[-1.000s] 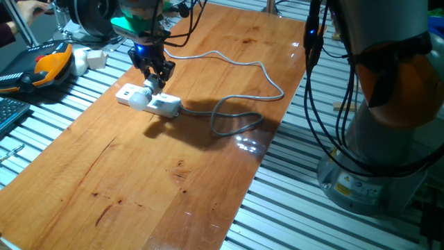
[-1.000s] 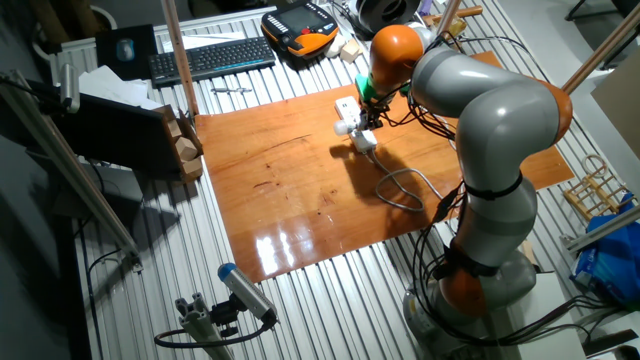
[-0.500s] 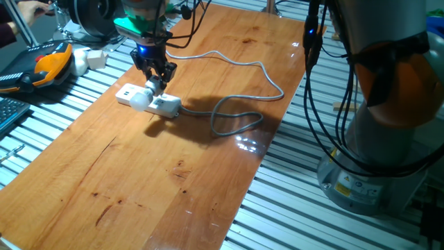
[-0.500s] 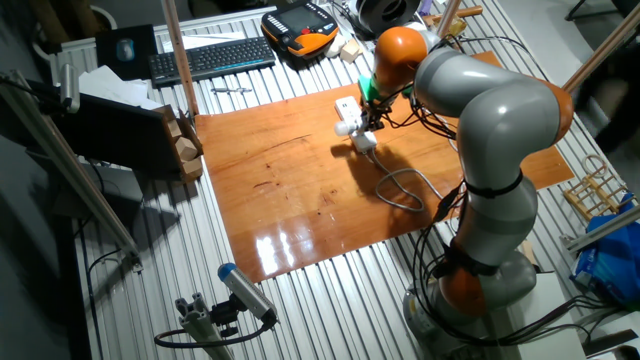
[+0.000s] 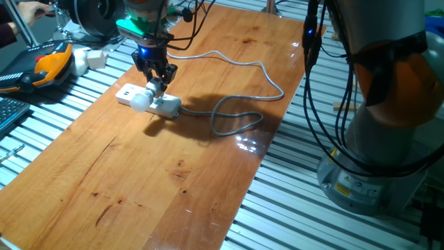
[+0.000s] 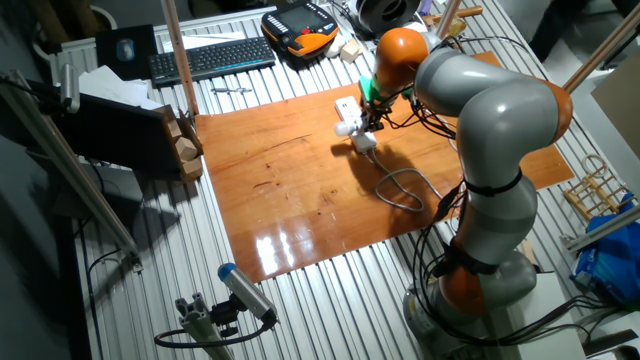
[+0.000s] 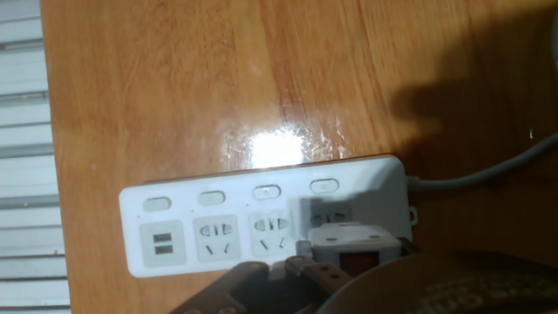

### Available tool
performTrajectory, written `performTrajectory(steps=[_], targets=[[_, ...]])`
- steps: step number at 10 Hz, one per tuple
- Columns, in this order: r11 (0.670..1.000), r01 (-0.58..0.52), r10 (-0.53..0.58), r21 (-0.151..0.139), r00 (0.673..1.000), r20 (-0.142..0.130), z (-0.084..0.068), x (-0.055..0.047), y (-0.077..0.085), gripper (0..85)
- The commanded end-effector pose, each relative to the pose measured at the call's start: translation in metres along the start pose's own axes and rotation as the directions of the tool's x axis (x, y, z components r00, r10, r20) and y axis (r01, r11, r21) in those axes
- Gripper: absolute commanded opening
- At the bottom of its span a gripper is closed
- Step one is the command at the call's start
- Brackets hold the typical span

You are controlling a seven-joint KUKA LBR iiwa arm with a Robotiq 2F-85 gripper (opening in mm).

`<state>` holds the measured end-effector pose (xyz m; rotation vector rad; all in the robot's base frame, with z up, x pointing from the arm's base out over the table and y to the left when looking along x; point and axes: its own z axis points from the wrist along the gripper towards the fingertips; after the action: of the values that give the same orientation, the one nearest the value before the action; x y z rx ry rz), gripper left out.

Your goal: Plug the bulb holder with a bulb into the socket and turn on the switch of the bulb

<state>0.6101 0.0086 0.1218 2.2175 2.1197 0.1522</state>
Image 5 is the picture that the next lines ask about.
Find orange and black teach pendant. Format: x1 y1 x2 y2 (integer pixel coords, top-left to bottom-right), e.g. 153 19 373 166
0 40 74 94

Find brown wooden board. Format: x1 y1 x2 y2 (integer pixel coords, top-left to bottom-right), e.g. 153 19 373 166
0 3 327 250

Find black keyboard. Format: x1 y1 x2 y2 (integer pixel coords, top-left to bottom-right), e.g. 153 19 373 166
0 97 31 135

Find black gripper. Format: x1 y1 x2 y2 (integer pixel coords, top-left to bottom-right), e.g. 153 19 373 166
131 43 179 94

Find white plug adapter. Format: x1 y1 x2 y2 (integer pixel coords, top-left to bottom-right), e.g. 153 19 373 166
129 76 167 114

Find beige wooden cube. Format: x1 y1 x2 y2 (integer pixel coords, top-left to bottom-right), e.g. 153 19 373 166
86 49 109 70

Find black cable connector box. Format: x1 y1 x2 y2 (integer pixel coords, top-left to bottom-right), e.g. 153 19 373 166
301 0 322 70

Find small wooden piece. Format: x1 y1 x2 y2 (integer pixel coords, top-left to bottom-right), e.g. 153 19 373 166
332 101 360 113

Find grey power strip cable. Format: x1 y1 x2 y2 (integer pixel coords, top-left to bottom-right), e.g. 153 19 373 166
166 50 285 137

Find white power strip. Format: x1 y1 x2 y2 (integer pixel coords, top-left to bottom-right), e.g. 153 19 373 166
114 83 182 119

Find person's dark sleeved forearm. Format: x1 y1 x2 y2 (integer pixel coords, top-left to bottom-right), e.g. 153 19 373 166
0 3 22 49

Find blue plastic bag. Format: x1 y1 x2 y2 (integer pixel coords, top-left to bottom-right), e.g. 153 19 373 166
425 15 444 35

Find white rounded object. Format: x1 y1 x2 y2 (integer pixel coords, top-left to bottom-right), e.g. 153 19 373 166
71 47 92 77

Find thin black wrist cables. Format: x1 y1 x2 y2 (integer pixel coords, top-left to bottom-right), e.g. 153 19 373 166
152 0 218 51

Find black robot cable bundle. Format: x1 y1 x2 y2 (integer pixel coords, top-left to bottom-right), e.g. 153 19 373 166
301 0 444 178

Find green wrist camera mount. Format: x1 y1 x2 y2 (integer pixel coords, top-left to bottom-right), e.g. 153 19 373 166
116 6 174 46

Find black filament spool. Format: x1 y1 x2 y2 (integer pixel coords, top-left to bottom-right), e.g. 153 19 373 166
57 0 126 38

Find person's hand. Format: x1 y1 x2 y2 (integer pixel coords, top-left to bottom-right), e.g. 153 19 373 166
17 1 53 27

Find small metal screwdriver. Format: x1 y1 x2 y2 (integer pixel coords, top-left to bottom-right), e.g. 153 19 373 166
0 144 26 164

